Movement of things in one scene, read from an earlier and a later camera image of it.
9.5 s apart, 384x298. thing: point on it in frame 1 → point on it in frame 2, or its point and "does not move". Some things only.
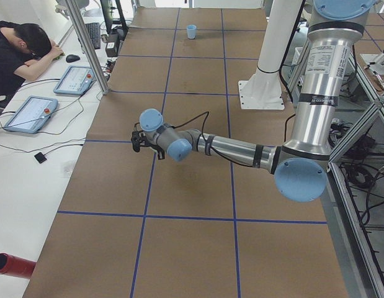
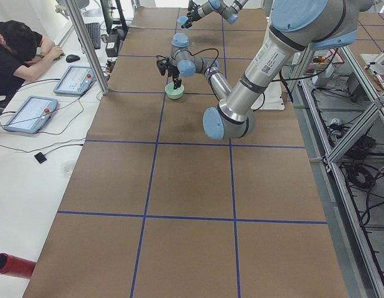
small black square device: x=40 y=158 does not move
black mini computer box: x=111 y=46 does not move
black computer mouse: x=72 y=58 does not move
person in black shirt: x=20 y=51 does not move
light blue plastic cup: x=191 y=31 → x=182 y=20
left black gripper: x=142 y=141 → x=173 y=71
